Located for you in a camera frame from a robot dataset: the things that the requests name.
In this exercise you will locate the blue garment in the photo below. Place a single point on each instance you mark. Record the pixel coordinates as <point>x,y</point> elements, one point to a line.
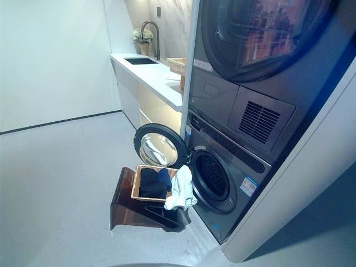
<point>164,178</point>

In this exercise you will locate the white garment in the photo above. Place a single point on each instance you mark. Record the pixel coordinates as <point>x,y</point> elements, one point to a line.
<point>180,186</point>

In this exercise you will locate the black garment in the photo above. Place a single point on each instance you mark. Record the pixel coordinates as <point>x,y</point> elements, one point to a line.
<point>150,186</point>

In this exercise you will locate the round washing machine door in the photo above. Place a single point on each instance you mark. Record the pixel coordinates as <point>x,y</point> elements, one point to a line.
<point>155,127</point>

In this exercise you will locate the grey front-load washing machine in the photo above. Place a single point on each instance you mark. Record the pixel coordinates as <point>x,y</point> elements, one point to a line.
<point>244,194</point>

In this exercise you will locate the white counter cabinet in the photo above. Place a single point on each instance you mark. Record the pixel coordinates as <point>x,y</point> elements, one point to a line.
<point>144,83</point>

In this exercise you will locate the rectangular wicker laundry basket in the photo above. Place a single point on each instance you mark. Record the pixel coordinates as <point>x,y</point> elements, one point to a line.
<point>135,180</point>

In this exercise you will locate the wicker tray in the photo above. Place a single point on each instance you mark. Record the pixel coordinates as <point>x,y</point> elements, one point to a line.
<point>176,65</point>

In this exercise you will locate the black undermount sink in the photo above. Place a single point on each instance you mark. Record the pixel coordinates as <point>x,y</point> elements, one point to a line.
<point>140,60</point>

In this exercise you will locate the brown translucent acrylic stand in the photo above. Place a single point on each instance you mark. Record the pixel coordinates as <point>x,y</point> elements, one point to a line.
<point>122,200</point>

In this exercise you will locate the grey stacked tumble dryer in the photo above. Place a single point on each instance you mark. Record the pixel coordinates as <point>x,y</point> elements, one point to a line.
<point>264,116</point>

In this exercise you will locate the bronze gooseneck faucet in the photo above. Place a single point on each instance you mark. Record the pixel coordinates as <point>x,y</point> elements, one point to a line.
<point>158,41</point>

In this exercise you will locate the potted white flower plant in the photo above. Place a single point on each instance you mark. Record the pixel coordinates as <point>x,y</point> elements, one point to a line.
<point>143,36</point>

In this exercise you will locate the dark wall plate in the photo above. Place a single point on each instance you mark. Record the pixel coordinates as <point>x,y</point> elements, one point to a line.
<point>158,12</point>

